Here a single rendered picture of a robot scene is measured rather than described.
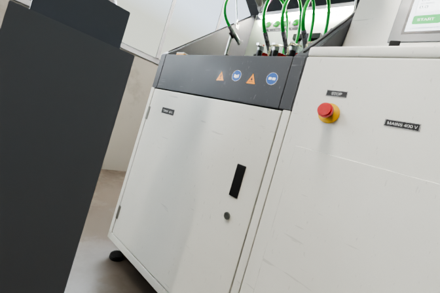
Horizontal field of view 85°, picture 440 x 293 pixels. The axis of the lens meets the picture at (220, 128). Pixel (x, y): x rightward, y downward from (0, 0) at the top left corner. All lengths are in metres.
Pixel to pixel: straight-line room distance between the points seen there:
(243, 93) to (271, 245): 0.45
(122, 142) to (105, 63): 2.07
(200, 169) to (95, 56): 0.48
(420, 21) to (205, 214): 0.91
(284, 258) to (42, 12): 0.77
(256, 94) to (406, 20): 0.54
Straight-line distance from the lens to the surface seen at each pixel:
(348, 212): 0.64
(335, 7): 1.44
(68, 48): 0.62
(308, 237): 0.67
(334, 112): 0.66
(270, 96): 0.74
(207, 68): 0.94
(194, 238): 0.88
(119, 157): 2.70
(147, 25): 2.70
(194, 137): 0.89
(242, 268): 0.78
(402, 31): 1.01
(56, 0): 0.66
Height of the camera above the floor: 0.68
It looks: 1 degrees up
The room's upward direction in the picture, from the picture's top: 16 degrees clockwise
